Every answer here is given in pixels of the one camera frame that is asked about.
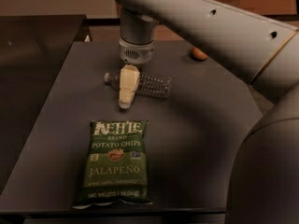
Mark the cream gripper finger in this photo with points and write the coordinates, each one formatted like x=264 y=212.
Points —
x=129 y=80

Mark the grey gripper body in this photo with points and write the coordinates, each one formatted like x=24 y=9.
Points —
x=135 y=54

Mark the clear plastic water bottle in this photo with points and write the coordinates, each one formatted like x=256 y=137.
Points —
x=149 y=85

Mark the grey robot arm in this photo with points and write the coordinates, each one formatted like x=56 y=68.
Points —
x=264 y=183

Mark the orange fruit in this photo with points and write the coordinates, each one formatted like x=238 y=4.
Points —
x=198 y=54

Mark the green Kettle chips bag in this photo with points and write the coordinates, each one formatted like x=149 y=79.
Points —
x=116 y=165

